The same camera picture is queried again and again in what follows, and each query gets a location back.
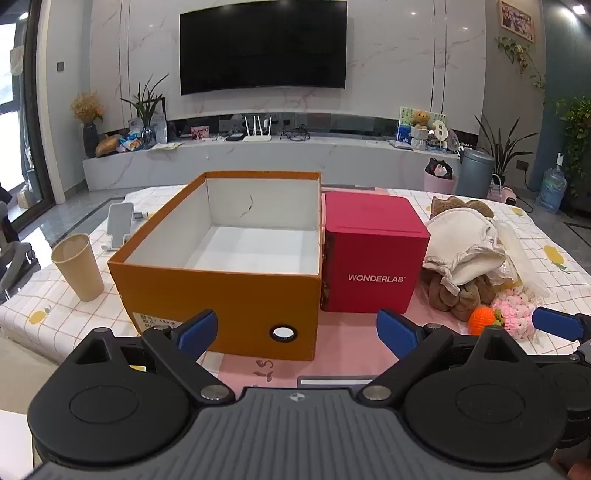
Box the framed wall picture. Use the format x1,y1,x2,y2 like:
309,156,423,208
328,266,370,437
498,0,536,44

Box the grey office chair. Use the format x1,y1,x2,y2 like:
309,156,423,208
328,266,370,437
0,200,40,303

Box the white marble television cabinet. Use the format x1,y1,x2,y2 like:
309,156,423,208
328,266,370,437
82,136,462,192

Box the blue snack packets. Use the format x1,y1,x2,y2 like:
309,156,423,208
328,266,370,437
117,131,145,153

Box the blue water bottle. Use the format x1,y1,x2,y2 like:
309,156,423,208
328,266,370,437
538,154,568,214

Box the pink crocheted flower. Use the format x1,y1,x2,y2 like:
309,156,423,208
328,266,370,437
490,286,541,340

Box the orange crocheted fruit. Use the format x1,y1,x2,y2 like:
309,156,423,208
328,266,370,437
467,307,502,335

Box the teddy bear bouquet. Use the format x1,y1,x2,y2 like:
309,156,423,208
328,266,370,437
397,107,451,151

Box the orange cardboard box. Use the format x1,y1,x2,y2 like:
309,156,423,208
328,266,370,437
107,171,322,361

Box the pink waste bin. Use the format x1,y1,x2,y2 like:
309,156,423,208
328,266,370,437
424,158,458,195

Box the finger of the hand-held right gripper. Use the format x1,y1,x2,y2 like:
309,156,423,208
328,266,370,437
531,307,591,344

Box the green plant in glass vase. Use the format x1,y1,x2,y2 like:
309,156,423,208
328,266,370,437
121,74,169,149

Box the dark vase with dried flowers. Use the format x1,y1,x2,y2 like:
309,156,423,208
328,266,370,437
70,91,105,158

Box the long leaf potted plant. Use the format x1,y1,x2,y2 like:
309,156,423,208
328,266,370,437
475,113,539,185

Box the beige cloth bag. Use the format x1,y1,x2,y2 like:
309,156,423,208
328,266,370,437
422,208,509,287

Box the checked lemon print tablecloth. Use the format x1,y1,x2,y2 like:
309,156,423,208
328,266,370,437
0,187,591,365

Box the white router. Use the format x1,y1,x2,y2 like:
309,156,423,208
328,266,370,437
242,115,272,141

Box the hanging vine plant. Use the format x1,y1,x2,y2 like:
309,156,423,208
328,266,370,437
495,36,548,90

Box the pink space heater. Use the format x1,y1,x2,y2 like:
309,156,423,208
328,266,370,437
489,174,518,204

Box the brown bread loaf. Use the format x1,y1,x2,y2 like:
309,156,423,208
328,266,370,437
95,134,122,158

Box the grey trash can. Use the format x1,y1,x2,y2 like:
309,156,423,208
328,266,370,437
455,148,496,199

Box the black wall television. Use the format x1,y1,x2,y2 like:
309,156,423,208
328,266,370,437
178,0,348,96

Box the brown plush toy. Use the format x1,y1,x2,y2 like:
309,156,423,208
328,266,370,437
427,195,497,321

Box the beige paper cup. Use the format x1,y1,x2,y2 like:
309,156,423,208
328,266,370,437
50,233,105,302

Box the clear plastic bundle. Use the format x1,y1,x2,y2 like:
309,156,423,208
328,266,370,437
492,222,548,296

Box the green leafy cabinet plant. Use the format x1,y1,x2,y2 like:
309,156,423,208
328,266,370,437
554,96,591,197

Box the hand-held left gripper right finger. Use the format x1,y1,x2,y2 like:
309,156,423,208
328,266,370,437
356,308,533,401

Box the red cube box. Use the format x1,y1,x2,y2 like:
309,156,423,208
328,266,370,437
320,191,431,315

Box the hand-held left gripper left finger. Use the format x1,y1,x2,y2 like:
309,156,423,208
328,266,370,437
74,309,234,401

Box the white phone stand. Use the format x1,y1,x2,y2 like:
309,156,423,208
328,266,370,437
102,202,136,251

